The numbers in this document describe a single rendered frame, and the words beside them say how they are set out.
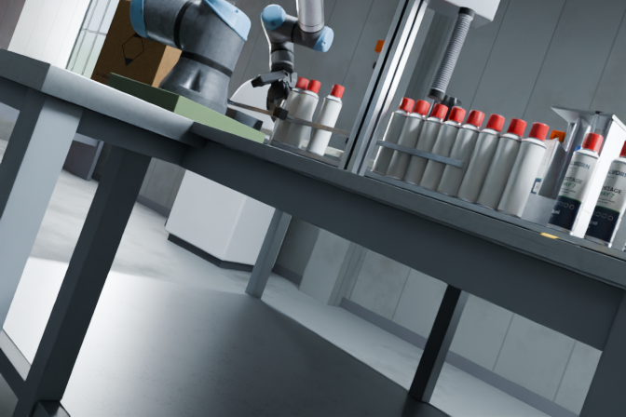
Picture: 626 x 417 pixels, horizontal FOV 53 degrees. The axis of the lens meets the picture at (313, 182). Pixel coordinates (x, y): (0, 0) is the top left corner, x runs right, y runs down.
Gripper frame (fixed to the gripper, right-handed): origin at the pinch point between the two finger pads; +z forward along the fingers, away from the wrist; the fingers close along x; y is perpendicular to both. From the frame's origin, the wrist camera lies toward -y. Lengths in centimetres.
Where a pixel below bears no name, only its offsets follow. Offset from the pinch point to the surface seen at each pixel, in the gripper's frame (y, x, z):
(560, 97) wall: 265, -1, -112
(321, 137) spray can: -1.0, -17.8, 10.7
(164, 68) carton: -36.9, 6.3, -5.9
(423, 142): -2, -50, 23
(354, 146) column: -15.4, -39.6, 25.1
